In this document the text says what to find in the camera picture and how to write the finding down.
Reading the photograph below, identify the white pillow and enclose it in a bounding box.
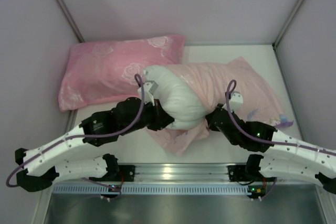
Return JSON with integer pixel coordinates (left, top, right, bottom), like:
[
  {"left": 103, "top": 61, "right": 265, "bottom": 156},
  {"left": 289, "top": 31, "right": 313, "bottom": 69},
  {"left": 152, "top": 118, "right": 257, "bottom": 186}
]
[{"left": 143, "top": 65, "right": 207, "bottom": 130}]

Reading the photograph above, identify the purple princess print pillowcase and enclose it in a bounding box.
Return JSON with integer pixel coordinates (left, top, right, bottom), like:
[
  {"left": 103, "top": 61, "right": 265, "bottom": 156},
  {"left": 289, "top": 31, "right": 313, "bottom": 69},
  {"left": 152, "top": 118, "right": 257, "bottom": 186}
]
[{"left": 147, "top": 57, "right": 293, "bottom": 155}]

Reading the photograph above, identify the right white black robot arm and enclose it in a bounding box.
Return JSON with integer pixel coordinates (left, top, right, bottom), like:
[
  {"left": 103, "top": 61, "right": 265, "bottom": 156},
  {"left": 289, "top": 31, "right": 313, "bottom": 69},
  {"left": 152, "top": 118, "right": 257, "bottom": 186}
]
[{"left": 206, "top": 106, "right": 335, "bottom": 194}]

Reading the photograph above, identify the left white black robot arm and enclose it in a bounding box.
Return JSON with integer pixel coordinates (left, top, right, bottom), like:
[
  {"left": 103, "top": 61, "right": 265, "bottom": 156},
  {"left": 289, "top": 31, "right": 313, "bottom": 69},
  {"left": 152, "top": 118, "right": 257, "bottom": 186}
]
[{"left": 15, "top": 97, "right": 174, "bottom": 193}]

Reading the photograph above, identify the pink rose pattern pillow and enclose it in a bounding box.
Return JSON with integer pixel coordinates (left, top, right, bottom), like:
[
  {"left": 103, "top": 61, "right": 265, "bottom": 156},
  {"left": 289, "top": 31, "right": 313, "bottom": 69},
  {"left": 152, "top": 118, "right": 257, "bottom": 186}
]
[{"left": 58, "top": 34, "right": 185, "bottom": 111}]

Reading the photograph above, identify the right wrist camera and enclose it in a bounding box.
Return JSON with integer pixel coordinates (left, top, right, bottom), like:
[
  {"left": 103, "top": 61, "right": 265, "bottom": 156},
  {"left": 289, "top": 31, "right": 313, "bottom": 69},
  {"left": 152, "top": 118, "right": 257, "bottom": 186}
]
[{"left": 228, "top": 91, "right": 244, "bottom": 112}]

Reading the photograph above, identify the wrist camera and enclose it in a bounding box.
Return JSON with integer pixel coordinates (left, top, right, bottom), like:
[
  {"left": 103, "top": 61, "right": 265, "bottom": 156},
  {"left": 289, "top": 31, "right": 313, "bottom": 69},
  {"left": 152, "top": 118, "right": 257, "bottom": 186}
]
[
  {"left": 143, "top": 81, "right": 158, "bottom": 104},
  {"left": 228, "top": 91, "right": 244, "bottom": 112}
]

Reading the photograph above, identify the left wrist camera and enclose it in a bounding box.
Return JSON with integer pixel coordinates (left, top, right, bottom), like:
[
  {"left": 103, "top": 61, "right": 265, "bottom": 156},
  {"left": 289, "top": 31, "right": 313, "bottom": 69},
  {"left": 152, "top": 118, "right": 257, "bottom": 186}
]
[{"left": 143, "top": 81, "right": 158, "bottom": 104}]

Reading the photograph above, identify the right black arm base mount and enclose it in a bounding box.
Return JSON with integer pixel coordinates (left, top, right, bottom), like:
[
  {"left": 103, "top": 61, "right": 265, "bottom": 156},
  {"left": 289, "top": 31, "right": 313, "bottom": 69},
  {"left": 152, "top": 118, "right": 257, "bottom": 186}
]
[{"left": 227, "top": 165, "right": 256, "bottom": 186}]

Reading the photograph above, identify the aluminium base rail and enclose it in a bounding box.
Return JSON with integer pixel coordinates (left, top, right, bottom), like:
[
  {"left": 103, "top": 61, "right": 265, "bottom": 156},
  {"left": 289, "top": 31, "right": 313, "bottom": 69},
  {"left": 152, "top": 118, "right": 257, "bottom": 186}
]
[{"left": 115, "top": 162, "right": 329, "bottom": 183}]

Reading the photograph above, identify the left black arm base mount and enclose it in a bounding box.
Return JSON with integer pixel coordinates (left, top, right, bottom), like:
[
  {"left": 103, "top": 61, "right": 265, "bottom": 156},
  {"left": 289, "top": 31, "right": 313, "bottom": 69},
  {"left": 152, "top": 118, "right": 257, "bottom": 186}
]
[{"left": 114, "top": 165, "right": 135, "bottom": 182}]

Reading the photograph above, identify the slotted grey cable duct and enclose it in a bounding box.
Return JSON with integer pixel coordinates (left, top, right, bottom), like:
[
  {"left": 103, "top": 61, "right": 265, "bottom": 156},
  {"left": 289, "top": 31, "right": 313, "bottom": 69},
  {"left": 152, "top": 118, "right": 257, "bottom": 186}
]
[{"left": 52, "top": 183, "right": 252, "bottom": 196}]

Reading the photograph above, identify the right aluminium corner post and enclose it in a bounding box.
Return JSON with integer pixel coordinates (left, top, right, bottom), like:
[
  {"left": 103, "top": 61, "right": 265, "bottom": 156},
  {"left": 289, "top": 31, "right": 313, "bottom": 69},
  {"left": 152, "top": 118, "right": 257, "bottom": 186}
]
[{"left": 272, "top": 0, "right": 306, "bottom": 51}]

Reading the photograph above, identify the aluminium corner post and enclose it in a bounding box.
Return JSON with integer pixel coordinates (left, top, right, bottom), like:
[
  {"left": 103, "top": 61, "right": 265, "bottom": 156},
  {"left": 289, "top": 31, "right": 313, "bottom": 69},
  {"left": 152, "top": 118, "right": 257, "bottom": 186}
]
[
  {"left": 272, "top": 0, "right": 306, "bottom": 51},
  {"left": 55, "top": 0, "right": 85, "bottom": 43}
]

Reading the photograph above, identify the left aluminium corner post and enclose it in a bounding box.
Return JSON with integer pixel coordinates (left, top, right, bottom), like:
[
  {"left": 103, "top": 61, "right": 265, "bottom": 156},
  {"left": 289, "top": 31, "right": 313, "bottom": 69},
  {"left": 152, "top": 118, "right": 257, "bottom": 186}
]
[{"left": 55, "top": 0, "right": 85, "bottom": 43}]

